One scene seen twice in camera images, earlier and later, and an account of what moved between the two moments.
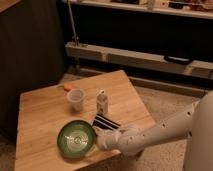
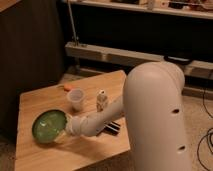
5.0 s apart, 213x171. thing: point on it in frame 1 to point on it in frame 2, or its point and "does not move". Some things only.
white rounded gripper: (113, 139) to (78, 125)
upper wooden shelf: (198, 9) does not move
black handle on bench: (178, 59) does not move
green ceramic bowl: (76, 138) to (47, 124)
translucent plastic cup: (75, 97) does not move
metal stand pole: (75, 39) does not move
